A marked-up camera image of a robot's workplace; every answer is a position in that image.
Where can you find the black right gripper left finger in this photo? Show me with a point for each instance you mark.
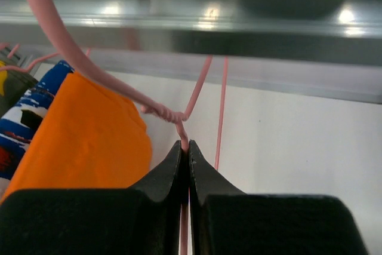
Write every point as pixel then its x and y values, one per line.
pixel 141 219

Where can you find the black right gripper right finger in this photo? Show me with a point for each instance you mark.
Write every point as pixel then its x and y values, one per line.
pixel 226 220

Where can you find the orange trousers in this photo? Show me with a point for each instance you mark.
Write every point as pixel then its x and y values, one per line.
pixel 90 138

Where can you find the blue red white trousers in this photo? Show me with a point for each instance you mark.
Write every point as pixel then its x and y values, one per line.
pixel 20 123

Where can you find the yellow olive patterned trousers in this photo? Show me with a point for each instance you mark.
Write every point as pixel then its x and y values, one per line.
pixel 13 85

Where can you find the aluminium hanging rail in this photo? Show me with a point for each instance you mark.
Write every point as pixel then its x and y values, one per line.
pixel 332 31

